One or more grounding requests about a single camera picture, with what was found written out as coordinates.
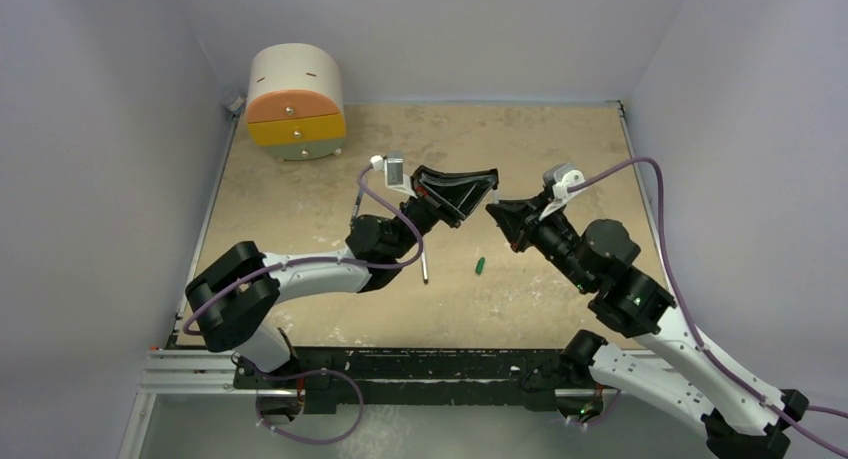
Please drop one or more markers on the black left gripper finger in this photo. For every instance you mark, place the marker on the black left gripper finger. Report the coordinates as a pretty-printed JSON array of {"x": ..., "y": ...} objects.
[
  {"x": 463, "y": 193},
  {"x": 430, "y": 176}
]

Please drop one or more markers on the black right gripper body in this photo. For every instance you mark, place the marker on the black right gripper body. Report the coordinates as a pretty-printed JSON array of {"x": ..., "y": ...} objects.
[{"x": 532, "y": 221}]

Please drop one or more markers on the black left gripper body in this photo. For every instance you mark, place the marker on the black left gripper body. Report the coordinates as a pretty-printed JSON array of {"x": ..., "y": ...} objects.
[{"x": 445, "y": 215}]

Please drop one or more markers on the blue pen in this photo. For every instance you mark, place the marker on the blue pen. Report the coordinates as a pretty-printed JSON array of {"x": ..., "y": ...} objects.
[{"x": 357, "y": 203}]

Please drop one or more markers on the white marker black tip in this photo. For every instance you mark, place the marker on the white marker black tip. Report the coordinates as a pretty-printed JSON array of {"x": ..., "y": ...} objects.
[{"x": 424, "y": 267}]

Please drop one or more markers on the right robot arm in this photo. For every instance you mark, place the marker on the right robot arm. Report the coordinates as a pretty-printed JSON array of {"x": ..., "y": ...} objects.
[{"x": 739, "y": 415}]

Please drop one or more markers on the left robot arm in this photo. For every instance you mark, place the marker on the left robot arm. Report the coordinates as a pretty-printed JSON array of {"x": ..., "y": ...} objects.
[{"x": 231, "y": 299}]

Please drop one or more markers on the small three-drawer pastel cabinet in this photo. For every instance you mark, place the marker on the small three-drawer pastel cabinet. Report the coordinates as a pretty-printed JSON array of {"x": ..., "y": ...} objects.
[{"x": 295, "y": 108}]

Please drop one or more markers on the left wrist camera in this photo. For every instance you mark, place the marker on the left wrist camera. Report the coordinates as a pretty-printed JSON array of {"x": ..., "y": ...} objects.
[{"x": 392, "y": 167}]

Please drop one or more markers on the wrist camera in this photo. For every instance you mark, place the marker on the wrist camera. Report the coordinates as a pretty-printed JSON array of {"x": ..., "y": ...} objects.
[
  {"x": 561, "y": 184},
  {"x": 392, "y": 167}
]

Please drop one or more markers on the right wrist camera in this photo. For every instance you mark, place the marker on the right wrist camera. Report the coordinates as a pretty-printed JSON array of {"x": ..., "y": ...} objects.
[{"x": 561, "y": 184}]

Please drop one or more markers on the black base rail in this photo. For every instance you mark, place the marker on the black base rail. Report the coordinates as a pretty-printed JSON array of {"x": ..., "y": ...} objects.
[{"x": 322, "y": 378}]

